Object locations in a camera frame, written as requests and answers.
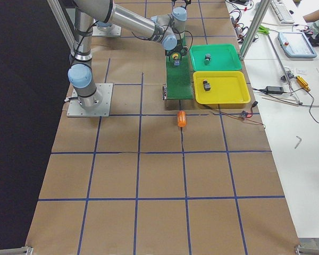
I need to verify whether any black power adapter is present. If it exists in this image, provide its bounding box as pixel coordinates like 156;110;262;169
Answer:
265;86;284;95

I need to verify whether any allen key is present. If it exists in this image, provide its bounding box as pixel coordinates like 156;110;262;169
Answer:
294;136;302;149

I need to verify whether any aluminium frame post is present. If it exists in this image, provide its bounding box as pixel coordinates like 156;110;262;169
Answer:
239;0;271;60

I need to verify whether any small black circuit board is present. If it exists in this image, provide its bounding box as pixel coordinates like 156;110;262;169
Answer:
239;110;252;120

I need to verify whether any green conveyor belt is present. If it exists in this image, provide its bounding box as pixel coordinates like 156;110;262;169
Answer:
163;30;194;100

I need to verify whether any teach pendant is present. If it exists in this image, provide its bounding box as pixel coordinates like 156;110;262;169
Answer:
278;32;317;58

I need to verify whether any green grabber tool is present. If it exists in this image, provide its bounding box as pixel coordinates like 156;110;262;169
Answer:
257;25;270;35

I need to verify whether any orange cylinder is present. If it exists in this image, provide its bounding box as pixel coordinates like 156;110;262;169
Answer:
177;110;187;128

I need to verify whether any white keyboard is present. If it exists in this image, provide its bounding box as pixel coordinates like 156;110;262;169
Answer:
270;0;295;26

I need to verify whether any yellow plastic tray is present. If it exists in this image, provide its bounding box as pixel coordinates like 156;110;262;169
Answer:
193;71;251;108

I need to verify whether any yellow push button spare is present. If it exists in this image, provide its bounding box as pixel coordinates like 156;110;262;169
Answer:
172;53;181;66

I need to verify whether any green plastic tray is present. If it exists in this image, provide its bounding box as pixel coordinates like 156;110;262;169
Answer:
190;44;242;71

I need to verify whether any green push button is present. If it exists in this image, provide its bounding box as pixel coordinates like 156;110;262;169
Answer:
204;54;211;65

